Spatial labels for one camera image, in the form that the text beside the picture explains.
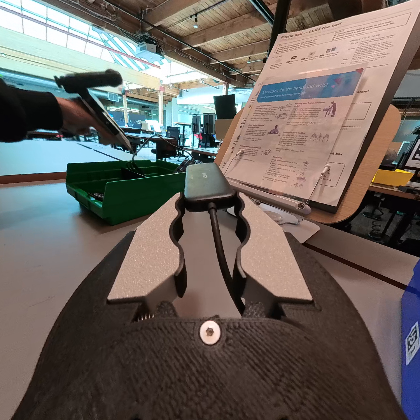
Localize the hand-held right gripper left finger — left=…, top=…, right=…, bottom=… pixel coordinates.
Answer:
left=107, top=192, right=187, bottom=311

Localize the green plastic bin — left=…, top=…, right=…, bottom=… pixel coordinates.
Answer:
left=66, top=159, right=188, bottom=226

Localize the black monitor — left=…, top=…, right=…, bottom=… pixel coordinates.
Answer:
left=213, top=95, right=237, bottom=121

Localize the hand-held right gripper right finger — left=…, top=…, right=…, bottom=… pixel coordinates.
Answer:
left=232, top=192, right=313, bottom=311

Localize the orange USB cable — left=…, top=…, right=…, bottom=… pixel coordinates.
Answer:
left=131, top=135, right=195, bottom=174

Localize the person's left forearm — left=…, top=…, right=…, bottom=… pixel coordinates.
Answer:
left=0, top=79, right=63, bottom=143

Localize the black metal pole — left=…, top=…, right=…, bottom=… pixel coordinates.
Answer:
left=268, top=0, right=292, bottom=50

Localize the yellow plastic bin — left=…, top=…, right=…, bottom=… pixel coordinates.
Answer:
left=372, top=169, right=415, bottom=187

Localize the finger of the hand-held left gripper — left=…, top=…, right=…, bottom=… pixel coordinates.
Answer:
left=86, top=89, right=134, bottom=152
left=78, top=95, right=127, bottom=149

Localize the instruction sheet stand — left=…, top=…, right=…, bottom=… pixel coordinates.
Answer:
left=213, top=0, right=420, bottom=236

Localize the wooden top desk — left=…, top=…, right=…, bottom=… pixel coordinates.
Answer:
left=369, top=184, right=420, bottom=201

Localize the blue plastic bin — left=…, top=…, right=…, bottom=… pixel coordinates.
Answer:
left=401, top=259, right=420, bottom=420

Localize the thin black hub cable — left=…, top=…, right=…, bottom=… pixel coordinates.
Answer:
left=207, top=202, right=246, bottom=315

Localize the ceiling projector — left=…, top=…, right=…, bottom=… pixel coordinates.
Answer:
left=135, top=41, right=165, bottom=62

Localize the black white marker sign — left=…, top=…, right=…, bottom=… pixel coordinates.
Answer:
left=399, top=136, right=420, bottom=172

